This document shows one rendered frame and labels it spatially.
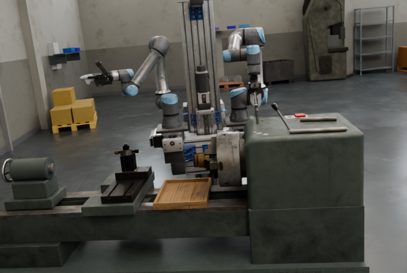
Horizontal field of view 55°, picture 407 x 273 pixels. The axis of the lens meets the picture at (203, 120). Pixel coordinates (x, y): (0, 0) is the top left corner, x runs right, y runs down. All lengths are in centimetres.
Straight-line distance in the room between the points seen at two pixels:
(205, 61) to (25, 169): 141
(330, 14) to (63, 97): 823
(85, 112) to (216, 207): 682
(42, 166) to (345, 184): 171
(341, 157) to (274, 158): 33
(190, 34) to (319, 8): 1027
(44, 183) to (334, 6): 1150
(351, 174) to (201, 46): 141
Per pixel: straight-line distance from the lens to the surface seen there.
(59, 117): 886
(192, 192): 236
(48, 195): 255
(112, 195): 224
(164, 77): 287
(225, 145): 213
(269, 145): 201
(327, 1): 1304
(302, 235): 223
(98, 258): 256
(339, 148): 207
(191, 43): 289
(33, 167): 253
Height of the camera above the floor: 180
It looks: 12 degrees down
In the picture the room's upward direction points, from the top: 5 degrees counter-clockwise
